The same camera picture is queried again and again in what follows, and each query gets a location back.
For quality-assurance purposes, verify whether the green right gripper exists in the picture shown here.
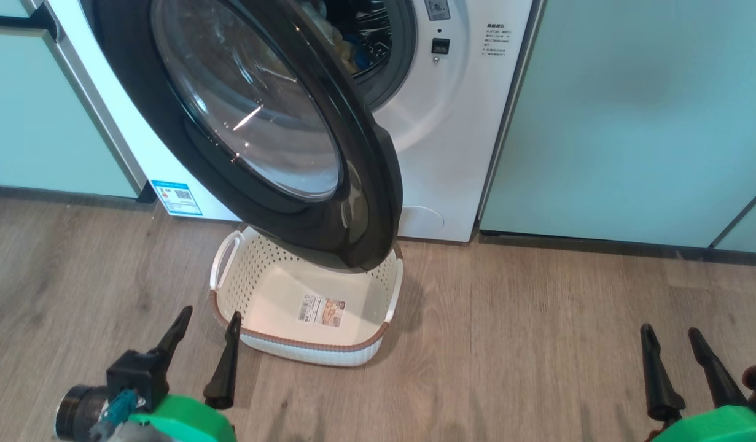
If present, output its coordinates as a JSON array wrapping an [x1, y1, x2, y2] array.
[[640, 324, 756, 442]]

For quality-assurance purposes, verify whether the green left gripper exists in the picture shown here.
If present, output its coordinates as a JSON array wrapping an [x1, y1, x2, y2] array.
[[129, 306, 242, 442]]

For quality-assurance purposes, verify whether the black round washing machine door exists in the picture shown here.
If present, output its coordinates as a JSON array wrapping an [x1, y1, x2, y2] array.
[[83, 0, 404, 272]]

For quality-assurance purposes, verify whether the cream perforated laundry basket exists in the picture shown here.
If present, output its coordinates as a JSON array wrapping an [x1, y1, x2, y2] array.
[[210, 226, 404, 368]]

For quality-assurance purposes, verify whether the paper label inside basket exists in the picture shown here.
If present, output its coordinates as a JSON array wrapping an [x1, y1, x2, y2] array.
[[298, 293, 346, 327]]

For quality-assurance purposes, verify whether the white washing machine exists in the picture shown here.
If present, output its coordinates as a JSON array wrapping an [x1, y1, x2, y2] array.
[[46, 0, 535, 243]]

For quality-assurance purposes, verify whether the blue energy label sticker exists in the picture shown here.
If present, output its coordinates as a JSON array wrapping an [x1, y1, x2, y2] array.
[[152, 180, 203, 217]]

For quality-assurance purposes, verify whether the pale teal cabinet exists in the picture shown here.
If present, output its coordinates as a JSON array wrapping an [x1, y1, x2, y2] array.
[[0, 0, 144, 201], [479, 0, 756, 255]]

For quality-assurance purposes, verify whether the teal cable plug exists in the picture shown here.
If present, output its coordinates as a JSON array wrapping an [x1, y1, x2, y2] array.
[[98, 390, 138, 425]]

